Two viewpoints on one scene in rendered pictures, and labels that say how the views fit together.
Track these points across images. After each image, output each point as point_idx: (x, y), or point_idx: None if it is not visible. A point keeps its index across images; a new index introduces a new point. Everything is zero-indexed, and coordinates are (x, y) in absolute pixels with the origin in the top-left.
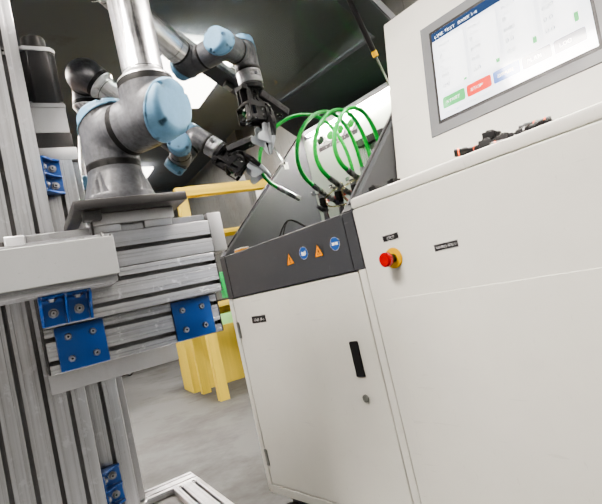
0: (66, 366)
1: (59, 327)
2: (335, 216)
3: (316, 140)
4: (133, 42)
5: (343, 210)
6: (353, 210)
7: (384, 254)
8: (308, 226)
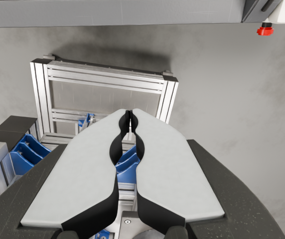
0: None
1: None
2: (228, 22)
3: None
4: None
5: (248, 17)
6: (267, 21)
7: (269, 34)
8: (162, 24)
